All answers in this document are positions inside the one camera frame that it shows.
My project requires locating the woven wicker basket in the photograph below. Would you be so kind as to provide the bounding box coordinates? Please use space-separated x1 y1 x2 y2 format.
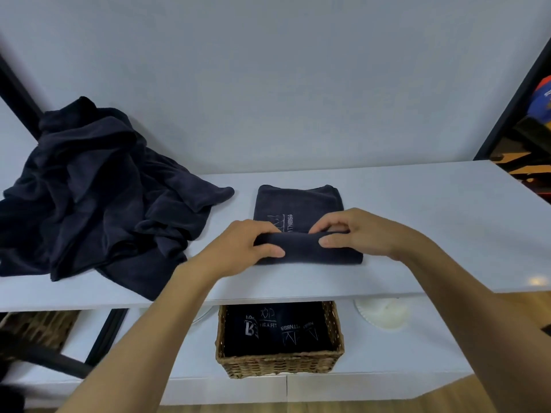
215 301 345 380

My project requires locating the black weight rack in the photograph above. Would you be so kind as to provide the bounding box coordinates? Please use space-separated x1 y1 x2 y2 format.
490 115 551 202

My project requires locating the dark navy printed towel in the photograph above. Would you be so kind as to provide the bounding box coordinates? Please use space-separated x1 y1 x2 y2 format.
253 184 364 266

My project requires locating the heap of dark navy towels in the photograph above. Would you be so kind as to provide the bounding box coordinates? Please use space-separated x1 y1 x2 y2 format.
0 96 235 302

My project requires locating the person's right hand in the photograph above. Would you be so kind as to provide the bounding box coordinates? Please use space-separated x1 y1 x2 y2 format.
308 208 425 263

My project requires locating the large wicker hamper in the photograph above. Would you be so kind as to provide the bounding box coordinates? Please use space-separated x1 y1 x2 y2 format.
0 310 82 353

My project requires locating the person's left forearm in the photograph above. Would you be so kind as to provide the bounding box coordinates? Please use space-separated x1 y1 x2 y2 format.
58 262 224 413

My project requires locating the black metal shelf leg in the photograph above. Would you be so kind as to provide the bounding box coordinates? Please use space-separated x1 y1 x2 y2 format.
84 308 129 367

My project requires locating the person's left hand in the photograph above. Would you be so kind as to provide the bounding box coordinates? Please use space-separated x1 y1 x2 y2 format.
183 219 286 291

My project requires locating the person's right forearm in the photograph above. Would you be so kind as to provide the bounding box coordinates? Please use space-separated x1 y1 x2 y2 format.
394 236 551 413

